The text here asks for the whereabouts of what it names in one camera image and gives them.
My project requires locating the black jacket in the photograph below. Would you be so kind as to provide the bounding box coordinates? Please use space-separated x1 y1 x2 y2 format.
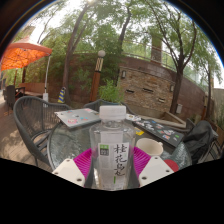
183 119 216 164

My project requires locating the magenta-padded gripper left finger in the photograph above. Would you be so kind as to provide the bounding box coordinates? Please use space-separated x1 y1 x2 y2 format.
52 147 96 188

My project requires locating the wooden globe lamp post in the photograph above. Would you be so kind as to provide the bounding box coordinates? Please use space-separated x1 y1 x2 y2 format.
89 49 107 103

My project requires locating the tall leafy tree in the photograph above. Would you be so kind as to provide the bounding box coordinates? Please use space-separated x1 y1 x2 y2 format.
143 0 214 115
49 0 101 104

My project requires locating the flat round red coaster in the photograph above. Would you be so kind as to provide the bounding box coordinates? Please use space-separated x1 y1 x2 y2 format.
163 158 180 173

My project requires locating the white ceramic mug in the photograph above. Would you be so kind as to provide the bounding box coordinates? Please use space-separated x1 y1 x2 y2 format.
135 137 165 158

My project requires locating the orange patio umbrella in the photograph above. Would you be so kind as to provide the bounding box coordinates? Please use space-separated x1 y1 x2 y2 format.
0 35 54 73

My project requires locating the black laptop with stickers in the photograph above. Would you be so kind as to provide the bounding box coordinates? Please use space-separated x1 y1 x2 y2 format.
132 118 185 148

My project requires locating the clear plastic drink bottle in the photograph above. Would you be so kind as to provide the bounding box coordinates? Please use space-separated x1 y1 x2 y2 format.
89 105 137 191

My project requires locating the wooden bench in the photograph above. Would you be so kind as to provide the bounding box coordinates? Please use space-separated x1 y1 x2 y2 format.
18 82 49 98

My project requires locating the silver laptop with stickers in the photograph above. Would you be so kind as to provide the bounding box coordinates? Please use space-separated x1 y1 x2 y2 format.
54 107 102 129

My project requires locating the blue yellow striped cone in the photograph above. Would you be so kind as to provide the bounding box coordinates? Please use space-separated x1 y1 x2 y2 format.
57 86 67 104

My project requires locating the dark wicker lounge chair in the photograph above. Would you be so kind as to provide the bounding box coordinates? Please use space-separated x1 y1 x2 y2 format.
2 84 25 109

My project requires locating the yellow sticky note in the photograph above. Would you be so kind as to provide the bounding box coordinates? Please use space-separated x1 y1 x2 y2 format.
134 127 145 137

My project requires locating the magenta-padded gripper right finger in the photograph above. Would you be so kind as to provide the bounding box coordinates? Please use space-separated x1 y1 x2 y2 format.
132 146 176 188

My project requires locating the white paper sheet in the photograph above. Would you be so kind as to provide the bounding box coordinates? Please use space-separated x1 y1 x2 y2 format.
125 113 143 123

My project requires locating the green plant in blue pot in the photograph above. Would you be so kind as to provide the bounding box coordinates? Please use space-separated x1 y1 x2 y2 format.
97 79 124 104

